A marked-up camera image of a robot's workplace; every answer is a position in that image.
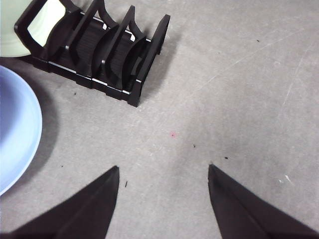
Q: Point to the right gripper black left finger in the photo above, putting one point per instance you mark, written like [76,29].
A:
[84,214]

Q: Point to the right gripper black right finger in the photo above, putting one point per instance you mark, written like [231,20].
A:
[244,214]

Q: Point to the blue round plate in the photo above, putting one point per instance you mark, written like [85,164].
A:
[17,124]

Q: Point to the pale green round plate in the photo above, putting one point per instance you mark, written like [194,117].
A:
[10,30]

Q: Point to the black plastic dish rack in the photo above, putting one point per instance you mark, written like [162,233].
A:
[84,44]

